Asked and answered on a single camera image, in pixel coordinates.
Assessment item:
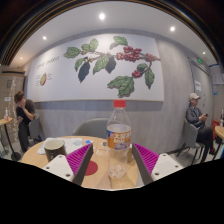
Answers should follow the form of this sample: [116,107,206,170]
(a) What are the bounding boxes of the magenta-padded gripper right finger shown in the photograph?
[131,143,184,186]

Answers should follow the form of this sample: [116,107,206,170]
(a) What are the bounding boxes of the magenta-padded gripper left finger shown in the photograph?
[42,143,94,186]

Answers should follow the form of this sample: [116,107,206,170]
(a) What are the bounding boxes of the clear red-capped drink bottle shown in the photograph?
[106,99,133,181]

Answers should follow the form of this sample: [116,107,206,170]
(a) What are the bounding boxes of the dark brown cup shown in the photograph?
[43,138,67,163]

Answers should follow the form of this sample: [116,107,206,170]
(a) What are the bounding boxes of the flat round red coaster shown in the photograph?
[84,160,99,177]

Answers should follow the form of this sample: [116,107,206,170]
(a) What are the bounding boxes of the grey chair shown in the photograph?
[28,113,47,144]
[176,119,205,164]

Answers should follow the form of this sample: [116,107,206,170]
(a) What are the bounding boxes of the small clear plastic lid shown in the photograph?
[95,147,109,157]

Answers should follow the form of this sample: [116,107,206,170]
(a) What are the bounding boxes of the grey upholstered armchair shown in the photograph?
[72,117,111,140]

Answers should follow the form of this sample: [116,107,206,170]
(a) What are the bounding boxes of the person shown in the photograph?
[185,92,216,156]
[13,90,36,154]

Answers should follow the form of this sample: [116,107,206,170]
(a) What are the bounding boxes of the small round wooden table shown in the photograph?
[0,117,22,162]

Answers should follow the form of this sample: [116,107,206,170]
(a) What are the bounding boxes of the round ceiling spotlights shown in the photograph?
[19,12,208,61]

